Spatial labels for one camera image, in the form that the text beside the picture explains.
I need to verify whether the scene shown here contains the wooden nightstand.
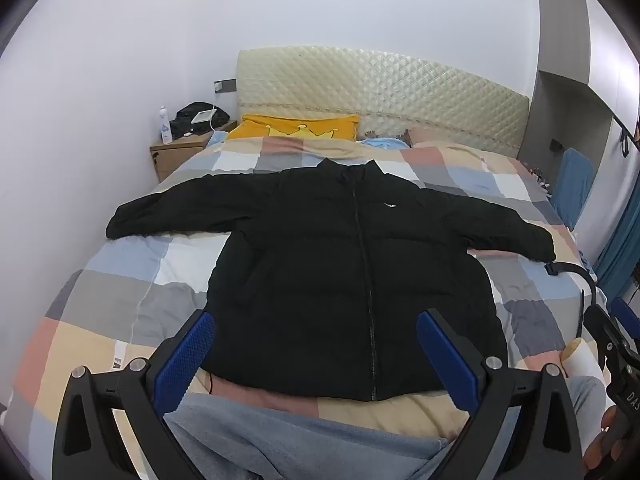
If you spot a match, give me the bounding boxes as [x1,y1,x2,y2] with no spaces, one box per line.
[150,120,238,183]

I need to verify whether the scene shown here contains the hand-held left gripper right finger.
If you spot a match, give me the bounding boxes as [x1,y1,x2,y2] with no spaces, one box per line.
[416,308,586,480]

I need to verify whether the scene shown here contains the checkered pastel blanket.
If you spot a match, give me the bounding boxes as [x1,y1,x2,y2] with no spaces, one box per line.
[5,130,601,480]

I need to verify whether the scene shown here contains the grey wall cabinet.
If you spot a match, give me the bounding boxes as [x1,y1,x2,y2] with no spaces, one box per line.
[517,0,640,196]

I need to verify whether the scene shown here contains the yellow crown pillow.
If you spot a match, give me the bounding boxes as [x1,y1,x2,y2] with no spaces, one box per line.
[226,114,361,142]

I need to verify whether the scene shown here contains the black bag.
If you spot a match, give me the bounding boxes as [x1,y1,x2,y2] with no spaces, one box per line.
[169,102,232,138]

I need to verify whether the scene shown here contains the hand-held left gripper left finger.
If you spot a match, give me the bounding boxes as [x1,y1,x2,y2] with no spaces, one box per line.
[52,308,216,480]

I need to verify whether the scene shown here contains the person's right hand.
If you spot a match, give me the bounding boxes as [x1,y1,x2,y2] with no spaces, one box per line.
[582,404,621,472]

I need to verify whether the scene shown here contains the person's grey pants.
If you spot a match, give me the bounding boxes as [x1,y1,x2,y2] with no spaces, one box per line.
[162,374,608,480]

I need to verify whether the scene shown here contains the black puffer jacket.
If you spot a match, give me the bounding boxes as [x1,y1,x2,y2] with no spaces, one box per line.
[105,157,557,403]

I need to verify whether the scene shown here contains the blue chair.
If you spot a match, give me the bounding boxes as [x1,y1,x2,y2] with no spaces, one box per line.
[550,147,596,231]

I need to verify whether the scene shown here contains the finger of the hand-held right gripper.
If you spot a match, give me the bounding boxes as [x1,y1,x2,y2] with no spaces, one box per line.
[611,296,640,333]

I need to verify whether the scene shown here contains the blue curtain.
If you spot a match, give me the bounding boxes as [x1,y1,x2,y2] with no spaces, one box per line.
[595,210,640,306]

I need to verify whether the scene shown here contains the white ribbed cloth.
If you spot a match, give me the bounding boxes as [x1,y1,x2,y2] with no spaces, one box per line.
[561,337,607,386]

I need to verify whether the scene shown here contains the light blue pillow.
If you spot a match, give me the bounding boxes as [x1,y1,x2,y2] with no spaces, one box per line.
[361,136,412,150]

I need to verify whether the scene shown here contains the white charging cable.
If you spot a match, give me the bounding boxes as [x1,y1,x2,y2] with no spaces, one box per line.
[209,87,223,133]

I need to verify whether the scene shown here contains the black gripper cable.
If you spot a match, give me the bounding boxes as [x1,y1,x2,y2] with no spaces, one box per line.
[545,261,598,341]

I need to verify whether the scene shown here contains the cream quilted headboard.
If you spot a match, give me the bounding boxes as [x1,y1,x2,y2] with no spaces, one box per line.
[235,47,531,161]

